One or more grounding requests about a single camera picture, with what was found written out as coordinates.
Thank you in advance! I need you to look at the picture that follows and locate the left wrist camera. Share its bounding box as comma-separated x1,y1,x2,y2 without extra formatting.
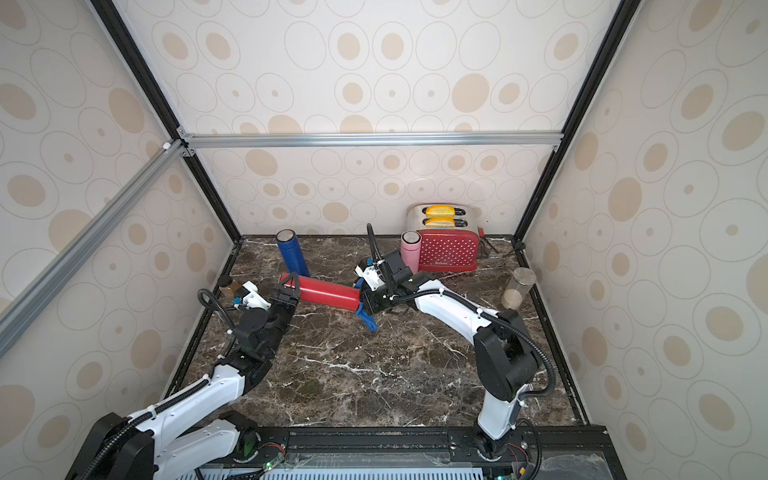
233,281,271,310

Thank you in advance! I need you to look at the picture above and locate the red thermos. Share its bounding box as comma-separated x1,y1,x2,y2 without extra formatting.
298,276,360,311

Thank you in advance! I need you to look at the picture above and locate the left aluminium frame bar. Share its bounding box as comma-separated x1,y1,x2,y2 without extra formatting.
1,139,184,354

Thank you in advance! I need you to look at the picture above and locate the right black frame post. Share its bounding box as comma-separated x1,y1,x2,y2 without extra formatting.
513,0,641,250

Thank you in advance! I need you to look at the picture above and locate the rear yellow toast slice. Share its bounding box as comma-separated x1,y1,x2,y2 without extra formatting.
423,205,457,218

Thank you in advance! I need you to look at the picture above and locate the yellow toast slice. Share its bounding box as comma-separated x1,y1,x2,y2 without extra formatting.
423,205,457,218
423,217,456,229

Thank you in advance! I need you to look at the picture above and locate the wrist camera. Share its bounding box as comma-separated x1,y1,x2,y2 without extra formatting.
233,281,271,310
355,258,386,291

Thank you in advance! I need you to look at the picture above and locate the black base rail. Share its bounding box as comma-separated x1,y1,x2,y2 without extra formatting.
186,426,626,479

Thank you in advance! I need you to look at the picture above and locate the front yellow toast slice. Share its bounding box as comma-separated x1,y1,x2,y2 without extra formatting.
423,217,456,229

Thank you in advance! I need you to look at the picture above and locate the left black frame post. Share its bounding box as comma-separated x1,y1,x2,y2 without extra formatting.
87,0,242,244

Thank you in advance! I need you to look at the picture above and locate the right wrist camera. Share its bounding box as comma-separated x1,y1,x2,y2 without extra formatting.
355,258,386,291

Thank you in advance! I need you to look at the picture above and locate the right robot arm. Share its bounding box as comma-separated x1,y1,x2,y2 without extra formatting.
355,251,557,451

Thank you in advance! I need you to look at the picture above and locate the horizontal aluminium frame bar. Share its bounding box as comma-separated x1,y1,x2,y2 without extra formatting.
184,131,563,149

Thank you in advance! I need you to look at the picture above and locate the blue cleaning cloth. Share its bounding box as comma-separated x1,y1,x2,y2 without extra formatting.
354,278,378,332

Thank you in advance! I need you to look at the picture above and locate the toaster power cable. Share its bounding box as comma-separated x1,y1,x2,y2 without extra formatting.
479,235,527,259

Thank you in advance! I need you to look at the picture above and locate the pink thermos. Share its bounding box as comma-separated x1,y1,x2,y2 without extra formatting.
400,231,422,274

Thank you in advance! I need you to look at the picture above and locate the black frame post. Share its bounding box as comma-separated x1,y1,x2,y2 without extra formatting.
87,0,242,244
513,0,641,250

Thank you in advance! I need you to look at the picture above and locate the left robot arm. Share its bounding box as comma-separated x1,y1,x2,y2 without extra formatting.
67,273,301,479

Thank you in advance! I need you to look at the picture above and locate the small brown bottle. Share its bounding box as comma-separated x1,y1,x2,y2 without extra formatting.
217,274,241,303

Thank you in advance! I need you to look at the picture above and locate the glass jar with powder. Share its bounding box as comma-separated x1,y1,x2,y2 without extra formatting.
501,267,537,310

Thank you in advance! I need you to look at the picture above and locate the blue thermos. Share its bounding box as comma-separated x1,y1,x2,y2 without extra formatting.
275,229,311,277

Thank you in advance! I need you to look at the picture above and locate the red polka dot toaster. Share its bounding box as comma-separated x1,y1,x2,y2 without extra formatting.
406,204,484,273

